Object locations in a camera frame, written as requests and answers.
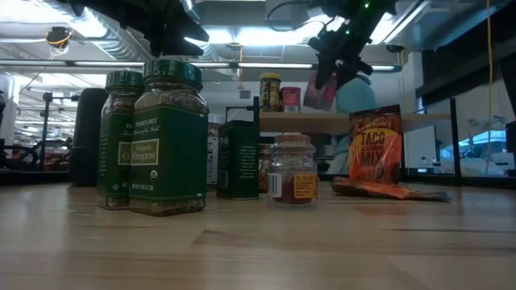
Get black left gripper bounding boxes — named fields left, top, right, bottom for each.
left=132, top=0, right=210, bottom=57

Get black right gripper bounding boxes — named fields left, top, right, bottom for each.
left=308, top=23, right=374, bottom=90

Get red-lidded smoked paprika tin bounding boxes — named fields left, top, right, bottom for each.
left=302, top=71, right=339, bottom=111
left=280, top=85, right=302, bottom=114

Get yellow-lidded spice jar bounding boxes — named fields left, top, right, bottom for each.
left=259, top=72, right=283, bottom=114

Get orange taco seasoning packet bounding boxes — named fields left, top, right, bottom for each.
left=347, top=103, right=403, bottom=186
left=330, top=176, right=452, bottom=203

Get small cork-lidded glass jar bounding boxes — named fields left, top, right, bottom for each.
left=266, top=134, right=319, bottom=211
left=258, top=143, right=272, bottom=194

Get green-lidded oregano spice jar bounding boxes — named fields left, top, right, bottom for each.
left=128, top=59, right=210, bottom=218
left=96, top=71, right=145, bottom=210

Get dark green pepper tin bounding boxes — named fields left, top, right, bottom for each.
left=215, top=119, right=261, bottom=201

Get black metal stand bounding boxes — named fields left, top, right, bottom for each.
left=38, top=91, right=81, bottom=172

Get wooden shelf with black frame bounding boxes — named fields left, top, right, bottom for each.
left=224, top=95, right=464, bottom=189

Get long ceiling light rail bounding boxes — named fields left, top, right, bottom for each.
left=0, top=59, right=403, bottom=74

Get black ceiling cable reel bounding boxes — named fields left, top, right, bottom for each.
left=44, top=25, right=74, bottom=56

